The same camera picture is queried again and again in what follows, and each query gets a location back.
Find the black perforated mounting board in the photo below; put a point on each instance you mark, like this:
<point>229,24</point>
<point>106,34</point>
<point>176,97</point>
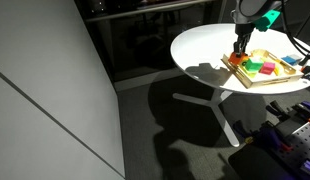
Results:
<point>301,143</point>

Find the metal handrail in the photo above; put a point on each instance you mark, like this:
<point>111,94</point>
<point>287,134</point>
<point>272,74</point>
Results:
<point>145,10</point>

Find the white table base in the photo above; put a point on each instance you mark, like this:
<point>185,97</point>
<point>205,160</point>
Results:
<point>221,116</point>

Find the gray robot arm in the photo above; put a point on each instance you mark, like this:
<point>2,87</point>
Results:
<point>253,8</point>

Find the wooden tray box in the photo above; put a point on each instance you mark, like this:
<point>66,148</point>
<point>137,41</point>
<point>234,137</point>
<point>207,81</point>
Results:
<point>261,80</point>

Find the dark green foam block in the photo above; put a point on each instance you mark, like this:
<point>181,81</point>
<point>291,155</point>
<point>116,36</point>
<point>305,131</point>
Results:
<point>254,64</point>

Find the blue foam block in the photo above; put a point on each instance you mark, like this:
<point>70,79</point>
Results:
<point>288,60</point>

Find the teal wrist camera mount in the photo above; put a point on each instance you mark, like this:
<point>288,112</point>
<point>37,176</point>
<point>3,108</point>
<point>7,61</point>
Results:
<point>267,20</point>

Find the orange cube with black circles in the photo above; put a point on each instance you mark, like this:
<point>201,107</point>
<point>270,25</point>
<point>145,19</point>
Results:
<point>245,61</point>

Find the magenta foam block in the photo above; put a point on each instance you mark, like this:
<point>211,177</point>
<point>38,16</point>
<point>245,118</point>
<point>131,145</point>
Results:
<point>267,68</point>

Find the light green foam block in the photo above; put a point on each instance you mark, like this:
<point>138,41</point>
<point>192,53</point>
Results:
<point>249,73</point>

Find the orange foam block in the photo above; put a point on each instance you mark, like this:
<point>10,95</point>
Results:
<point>235,58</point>

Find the black spring clamp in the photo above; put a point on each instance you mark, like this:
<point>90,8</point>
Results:
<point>276,110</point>

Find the black cart platform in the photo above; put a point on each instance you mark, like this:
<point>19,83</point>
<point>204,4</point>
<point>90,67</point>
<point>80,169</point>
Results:
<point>258,165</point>

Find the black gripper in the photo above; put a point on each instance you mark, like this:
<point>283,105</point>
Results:
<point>244,30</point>

